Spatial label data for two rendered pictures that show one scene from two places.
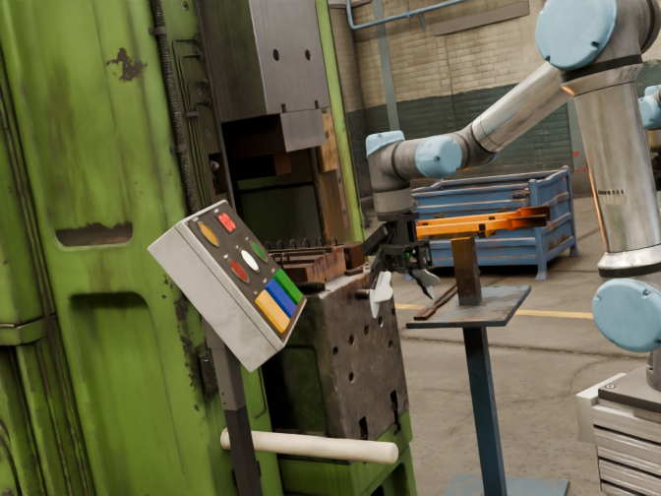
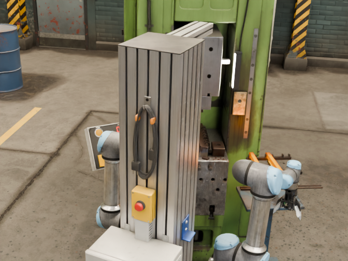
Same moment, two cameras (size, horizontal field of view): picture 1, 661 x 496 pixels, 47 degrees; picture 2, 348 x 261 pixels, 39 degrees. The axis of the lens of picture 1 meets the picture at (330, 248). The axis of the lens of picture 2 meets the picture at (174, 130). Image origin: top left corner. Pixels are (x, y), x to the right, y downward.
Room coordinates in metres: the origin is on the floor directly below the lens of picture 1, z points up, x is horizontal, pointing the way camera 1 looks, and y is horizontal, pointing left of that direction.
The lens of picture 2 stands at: (0.13, -2.43, 2.47)
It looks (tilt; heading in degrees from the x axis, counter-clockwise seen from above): 24 degrees down; 55
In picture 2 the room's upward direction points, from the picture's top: 2 degrees clockwise
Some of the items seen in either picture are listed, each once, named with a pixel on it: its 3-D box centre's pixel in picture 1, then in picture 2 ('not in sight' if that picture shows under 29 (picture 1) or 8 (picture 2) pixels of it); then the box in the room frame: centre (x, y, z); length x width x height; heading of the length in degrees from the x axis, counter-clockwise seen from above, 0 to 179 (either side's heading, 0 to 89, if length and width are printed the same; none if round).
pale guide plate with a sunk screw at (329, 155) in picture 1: (325, 142); (238, 103); (2.33, -0.03, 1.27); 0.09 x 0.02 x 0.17; 149
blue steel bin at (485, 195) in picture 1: (486, 223); not in sight; (6.04, -1.25, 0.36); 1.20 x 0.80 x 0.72; 53
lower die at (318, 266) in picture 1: (262, 269); (191, 138); (2.10, 0.20, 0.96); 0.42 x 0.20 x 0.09; 59
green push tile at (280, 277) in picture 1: (286, 287); not in sight; (1.55, 0.10, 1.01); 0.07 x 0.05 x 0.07; 174
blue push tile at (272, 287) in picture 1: (278, 299); not in sight; (1.45, 0.11, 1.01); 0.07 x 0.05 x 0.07; 174
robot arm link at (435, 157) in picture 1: (433, 156); not in sight; (1.43, -0.21, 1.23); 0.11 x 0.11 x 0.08; 40
